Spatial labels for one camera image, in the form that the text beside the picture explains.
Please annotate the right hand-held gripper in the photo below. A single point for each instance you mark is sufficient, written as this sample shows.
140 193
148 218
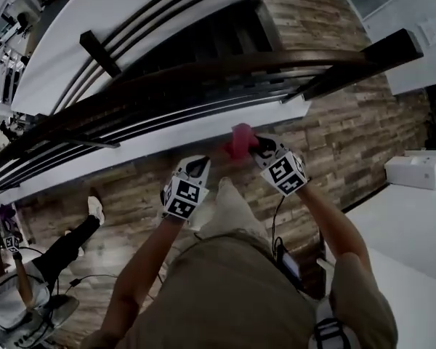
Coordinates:
285 175

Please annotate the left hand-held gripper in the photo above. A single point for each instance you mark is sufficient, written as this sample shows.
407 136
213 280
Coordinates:
183 198

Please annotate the red cloth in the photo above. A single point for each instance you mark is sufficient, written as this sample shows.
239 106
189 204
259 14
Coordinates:
241 140

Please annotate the dark wooden railing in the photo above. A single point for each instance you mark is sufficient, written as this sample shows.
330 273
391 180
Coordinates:
276 58

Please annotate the person's right forearm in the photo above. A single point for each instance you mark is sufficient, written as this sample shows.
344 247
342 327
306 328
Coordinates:
330 224

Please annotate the person's left forearm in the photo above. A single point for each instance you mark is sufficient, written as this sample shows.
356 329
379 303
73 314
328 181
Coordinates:
145 267

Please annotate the purple cloth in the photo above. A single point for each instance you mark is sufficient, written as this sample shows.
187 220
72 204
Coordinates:
5 214

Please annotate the person's left shoe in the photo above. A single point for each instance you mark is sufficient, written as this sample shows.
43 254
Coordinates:
224 183

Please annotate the person's beige trousers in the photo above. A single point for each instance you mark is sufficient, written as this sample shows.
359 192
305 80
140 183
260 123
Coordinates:
229 213

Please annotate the black hip-mounted device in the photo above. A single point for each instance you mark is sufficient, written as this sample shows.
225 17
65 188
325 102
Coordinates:
288 267

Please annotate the dark wooden staircase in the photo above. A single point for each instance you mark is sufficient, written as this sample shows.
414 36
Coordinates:
221 31

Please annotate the person's olive shirt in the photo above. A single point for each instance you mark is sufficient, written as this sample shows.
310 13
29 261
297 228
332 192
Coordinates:
232 296

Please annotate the white cardboard box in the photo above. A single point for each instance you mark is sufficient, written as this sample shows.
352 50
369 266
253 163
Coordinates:
414 171

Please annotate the dark wooden stair banister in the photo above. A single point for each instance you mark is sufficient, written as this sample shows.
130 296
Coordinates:
98 55

